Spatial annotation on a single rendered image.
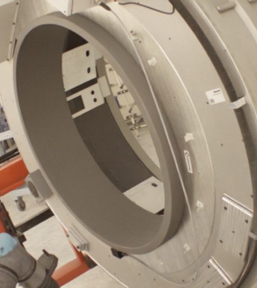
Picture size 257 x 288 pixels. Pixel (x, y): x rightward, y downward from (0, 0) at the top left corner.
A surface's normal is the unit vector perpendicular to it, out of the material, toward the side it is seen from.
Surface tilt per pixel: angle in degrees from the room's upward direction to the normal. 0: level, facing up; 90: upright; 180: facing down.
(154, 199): 27
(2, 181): 90
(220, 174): 90
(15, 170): 90
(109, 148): 66
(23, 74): 130
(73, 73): 117
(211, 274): 90
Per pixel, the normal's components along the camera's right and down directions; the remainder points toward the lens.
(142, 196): -0.02, -0.82
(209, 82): -0.75, 0.41
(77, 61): 0.68, 0.41
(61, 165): 0.41, -0.33
